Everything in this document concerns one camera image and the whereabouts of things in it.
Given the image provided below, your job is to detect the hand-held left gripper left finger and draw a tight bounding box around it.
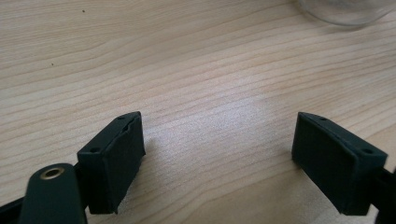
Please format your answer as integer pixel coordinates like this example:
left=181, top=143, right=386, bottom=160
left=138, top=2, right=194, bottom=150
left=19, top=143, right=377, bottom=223
left=77, top=110, right=147, bottom=216

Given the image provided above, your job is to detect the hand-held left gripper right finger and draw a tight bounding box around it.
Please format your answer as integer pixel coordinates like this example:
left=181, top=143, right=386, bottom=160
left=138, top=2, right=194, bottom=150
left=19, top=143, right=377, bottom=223
left=290, top=111, right=389, bottom=217

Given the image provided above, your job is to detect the glass jar with wooden lid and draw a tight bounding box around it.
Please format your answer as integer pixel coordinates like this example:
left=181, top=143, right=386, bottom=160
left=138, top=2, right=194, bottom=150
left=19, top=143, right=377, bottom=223
left=296, top=0, right=396, bottom=27

